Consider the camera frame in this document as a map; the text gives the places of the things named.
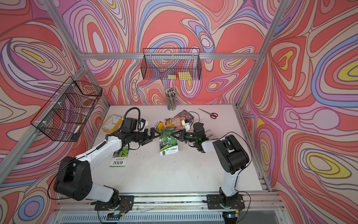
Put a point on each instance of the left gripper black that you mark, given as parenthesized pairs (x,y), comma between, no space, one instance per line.
(149,140)

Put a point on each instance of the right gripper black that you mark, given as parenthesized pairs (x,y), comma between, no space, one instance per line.
(182,135)

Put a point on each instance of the yellow sunflower seed packet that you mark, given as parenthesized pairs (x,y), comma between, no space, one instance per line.
(159,125)

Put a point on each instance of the dark green melon seed packet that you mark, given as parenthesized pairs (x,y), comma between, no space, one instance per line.
(168,144)

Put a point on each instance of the orange shop seed packet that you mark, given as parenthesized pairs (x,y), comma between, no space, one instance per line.
(176,123)

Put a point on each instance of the pink flower field seed packet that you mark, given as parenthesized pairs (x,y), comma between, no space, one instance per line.
(184,115)

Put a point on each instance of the green mimosa seed packet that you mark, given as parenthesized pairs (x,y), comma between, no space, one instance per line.
(119,158)

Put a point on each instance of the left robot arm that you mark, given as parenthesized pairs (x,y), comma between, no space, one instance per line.
(74,178)

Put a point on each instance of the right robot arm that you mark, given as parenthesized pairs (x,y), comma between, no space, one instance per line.
(232,157)

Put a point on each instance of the small pink flower seed packet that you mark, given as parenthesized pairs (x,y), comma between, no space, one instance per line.
(210,135)

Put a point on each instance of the pencil cup with pencils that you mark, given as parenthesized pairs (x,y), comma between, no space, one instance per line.
(170,94)

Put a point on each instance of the yellow square clock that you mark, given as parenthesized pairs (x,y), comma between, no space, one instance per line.
(112,123)

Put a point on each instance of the yellow sticky notes large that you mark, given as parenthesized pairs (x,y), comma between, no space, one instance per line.
(184,75)

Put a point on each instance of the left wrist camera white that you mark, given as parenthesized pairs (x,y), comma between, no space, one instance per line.
(142,124)

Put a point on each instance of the red handled scissors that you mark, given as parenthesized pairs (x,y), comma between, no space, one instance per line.
(212,115)

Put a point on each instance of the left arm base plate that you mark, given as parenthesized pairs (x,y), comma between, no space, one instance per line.
(125,202)

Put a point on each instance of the back black wire basket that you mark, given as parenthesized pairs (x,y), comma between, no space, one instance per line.
(158,63)

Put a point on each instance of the black wire basket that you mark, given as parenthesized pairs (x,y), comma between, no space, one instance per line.
(65,115)
(158,63)

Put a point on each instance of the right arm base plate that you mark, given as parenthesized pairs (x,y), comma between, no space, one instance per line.
(218,201)

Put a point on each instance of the left black wire basket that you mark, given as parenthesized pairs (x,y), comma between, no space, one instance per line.
(65,115)

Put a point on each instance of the aluminium front rail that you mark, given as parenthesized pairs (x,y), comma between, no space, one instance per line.
(146,202)

